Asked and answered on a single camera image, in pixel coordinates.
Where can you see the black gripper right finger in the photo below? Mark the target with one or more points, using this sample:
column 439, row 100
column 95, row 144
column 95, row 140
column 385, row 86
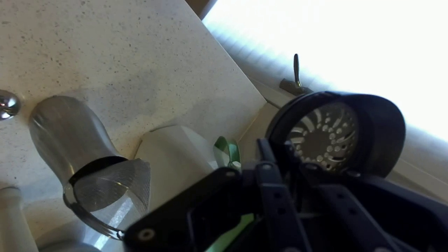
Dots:
column 354, row 210

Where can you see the metal window latch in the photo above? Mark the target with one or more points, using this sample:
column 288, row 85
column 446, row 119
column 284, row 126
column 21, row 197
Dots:
column 295, row 77

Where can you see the white cup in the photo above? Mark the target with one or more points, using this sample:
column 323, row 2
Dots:
column 176, row 158

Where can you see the metal pitcher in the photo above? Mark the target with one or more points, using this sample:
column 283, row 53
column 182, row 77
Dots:
column 88, row 158

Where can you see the white framed window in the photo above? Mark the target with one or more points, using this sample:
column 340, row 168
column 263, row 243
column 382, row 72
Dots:
column 372, row 46

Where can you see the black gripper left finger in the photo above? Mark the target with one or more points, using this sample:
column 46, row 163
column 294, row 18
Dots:
column 274, row 196

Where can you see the black round perforated object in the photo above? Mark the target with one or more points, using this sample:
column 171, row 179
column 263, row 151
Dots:
column 382, row 134

